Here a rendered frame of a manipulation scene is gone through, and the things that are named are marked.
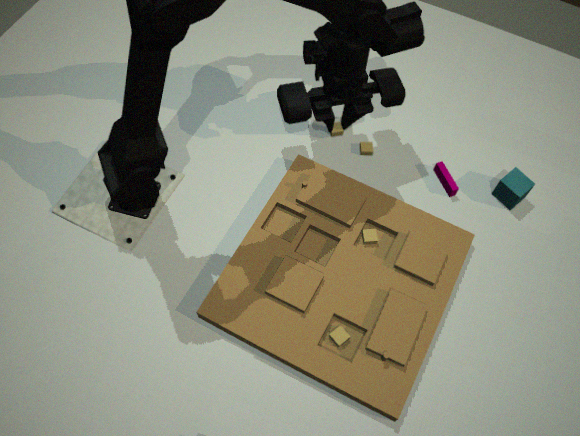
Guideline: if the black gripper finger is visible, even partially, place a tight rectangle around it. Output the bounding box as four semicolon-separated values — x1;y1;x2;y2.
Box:
311;105;335;132
341;103;374;129

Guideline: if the tan square board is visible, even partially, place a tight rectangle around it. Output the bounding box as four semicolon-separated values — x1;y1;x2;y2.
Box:
197;154;475;422

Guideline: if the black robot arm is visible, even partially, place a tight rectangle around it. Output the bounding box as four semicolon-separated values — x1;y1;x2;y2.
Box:
98;0;425;219

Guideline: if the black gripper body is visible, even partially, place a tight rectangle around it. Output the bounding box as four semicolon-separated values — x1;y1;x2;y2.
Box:
277;52;405;124

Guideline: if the small yellow block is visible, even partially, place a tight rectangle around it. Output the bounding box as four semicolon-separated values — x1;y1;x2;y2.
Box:
330;122;344;137
360;141;374;155
362;229;378;245
329;325;350;348

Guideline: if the magenta rectangular block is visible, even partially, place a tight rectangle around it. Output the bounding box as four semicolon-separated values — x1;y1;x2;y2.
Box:
433;161;459;197

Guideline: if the teal cube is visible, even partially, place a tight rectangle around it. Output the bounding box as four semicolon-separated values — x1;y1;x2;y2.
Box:
492;167;535;211

